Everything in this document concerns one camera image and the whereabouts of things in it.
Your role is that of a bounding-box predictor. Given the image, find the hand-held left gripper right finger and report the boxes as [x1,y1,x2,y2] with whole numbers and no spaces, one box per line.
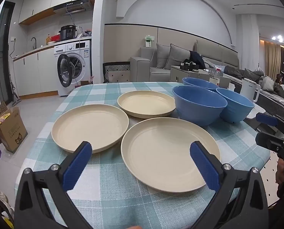
[189,141,269,229]

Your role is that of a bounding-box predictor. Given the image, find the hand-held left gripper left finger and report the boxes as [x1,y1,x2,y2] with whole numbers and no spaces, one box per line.
[14,141,93,229]

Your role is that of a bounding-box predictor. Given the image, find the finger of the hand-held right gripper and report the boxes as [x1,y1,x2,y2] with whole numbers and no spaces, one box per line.
[255,132,284,153]
[256,113,284,136]

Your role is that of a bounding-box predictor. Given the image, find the blue bowl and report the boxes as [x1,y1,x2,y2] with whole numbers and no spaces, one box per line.
[172,85,228,127]
[215,88,255,124]
[182,77,220,92]

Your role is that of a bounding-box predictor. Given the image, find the large beige plate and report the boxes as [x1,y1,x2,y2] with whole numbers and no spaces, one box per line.
[51,104,130,153]
[121,117,221,193]

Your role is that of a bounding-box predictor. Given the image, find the small beige plate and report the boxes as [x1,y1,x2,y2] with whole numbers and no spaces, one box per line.
[117,91,176,119]

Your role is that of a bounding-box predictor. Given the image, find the person's right hand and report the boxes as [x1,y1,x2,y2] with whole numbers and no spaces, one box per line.
[276,159,284,196]

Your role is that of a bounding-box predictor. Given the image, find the white electric kettle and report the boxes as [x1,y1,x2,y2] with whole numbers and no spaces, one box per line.
[240,77,261,104]

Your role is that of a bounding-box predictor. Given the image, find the teal white checked tablecloth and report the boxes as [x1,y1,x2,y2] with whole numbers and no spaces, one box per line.
[20,82,271,229]

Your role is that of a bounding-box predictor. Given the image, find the person's dark clothing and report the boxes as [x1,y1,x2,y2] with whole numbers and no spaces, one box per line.
[268,196,284,229]

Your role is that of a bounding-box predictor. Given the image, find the beige curtain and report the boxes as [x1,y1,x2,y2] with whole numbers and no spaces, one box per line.
[264,40,282,77]

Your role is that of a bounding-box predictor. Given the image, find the brown cardboard box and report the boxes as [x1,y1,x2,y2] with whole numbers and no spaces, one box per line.
[0,102,28,153]

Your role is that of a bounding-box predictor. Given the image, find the red cardboard box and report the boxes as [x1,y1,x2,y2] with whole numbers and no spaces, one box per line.
[75,76,95,87]

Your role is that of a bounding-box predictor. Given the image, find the yellow packet bundle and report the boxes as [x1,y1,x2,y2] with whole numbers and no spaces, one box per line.
[0,113,11,126]

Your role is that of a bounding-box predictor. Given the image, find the black box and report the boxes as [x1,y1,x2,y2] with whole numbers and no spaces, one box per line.
[180,62,200,71]

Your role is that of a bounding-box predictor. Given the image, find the black jacket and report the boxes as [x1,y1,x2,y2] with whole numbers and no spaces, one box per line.
[183,51,206,69]

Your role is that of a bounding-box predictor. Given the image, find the grey drawer cabinet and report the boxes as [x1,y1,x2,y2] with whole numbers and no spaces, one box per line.
[170,65,204,83]

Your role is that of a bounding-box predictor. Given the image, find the floor mop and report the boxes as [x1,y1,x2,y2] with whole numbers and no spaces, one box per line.
[10,74,22,106]

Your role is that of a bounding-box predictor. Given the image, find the white lower kitchen cabinets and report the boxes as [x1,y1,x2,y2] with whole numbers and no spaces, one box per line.
[13,49,59,99]

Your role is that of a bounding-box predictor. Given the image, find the white kitchen cabinets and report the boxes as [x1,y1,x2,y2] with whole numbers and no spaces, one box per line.
[18,0,96,25]
[13,49,59,99]

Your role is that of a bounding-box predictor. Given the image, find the grey cushion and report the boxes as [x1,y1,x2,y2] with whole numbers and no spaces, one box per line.
[156,43,172,69]
[165,44,192,70]

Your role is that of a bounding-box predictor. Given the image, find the white washing machine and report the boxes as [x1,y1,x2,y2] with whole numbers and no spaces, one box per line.
[54,40,92,97]

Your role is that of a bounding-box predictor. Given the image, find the grey sofa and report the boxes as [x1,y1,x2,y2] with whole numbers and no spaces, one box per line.
[130,43,204,83]

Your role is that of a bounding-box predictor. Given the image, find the black pressure cooker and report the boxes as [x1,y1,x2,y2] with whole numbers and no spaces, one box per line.
[60,25,76,41]

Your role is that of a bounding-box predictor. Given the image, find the dark glass door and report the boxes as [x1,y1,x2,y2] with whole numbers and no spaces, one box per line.
[0,1,15,105]

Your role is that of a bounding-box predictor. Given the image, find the range hood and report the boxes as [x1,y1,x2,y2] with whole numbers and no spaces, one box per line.
[53,1,91,15]

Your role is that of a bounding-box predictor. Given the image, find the white upper kitchen cabinets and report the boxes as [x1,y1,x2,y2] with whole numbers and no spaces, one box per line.
[18,0,96,25]

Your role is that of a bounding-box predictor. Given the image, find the wall panel with green bag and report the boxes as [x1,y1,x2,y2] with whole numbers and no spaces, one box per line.
[144,35,155,48]

